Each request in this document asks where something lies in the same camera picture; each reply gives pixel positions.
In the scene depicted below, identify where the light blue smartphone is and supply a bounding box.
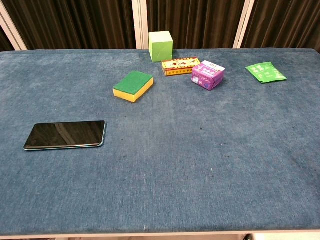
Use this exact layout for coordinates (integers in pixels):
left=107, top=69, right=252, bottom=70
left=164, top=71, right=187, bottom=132
left=23, top=120, right=108, bottom=152

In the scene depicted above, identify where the purple tissue pack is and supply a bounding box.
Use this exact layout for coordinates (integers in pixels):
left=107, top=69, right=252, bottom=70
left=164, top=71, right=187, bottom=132
left=191, top=60, right=226, bottom=91

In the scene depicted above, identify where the yellow red printed box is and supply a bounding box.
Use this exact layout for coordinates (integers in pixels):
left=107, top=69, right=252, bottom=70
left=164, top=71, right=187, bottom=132
left=161, top=57, right=202, bottom=77

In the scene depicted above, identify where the green yellow sponge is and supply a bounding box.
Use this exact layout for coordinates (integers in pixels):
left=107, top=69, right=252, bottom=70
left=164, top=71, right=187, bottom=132
left=112, top=70, right=154, bottom=104

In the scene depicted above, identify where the blue fabric table cover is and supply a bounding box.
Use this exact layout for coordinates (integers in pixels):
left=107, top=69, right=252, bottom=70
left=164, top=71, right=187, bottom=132
left=0, top=47, right=320, bottom=236

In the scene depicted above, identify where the white frame post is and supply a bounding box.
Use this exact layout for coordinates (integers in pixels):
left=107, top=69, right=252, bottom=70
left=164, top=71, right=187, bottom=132
left=0, top=2, right=28, bottom=51
left=232, top=0, right=256, bottom=50
left=131, top=0, right=150, bottom=50

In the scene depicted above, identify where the light green cube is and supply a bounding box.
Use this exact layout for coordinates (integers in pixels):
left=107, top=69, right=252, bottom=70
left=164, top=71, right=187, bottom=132
left=148, top=31, right=174, bottom=63

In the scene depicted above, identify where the dark brown pleated curtain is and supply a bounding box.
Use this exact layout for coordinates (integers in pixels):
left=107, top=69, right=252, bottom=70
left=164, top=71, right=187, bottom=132
left=1, top=0, right=137, bottom=51
left=0, top=24, right=16, bottom=53
left=146, top=0, right=247, bottom=50
left=241, top=0, right=320, bottom=53

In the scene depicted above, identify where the green flat sachet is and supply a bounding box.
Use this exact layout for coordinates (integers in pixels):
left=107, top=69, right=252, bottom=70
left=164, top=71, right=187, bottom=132
left=244, top=61, right=288, bottom=84

